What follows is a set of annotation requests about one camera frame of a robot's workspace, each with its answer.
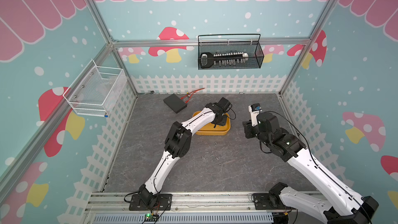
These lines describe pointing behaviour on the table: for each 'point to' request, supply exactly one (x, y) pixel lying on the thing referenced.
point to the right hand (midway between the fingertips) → (246, 121)
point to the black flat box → (175, 103)
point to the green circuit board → (151, 217)
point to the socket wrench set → (208, 60)
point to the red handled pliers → (192, 93)
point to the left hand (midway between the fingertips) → (220, 122)
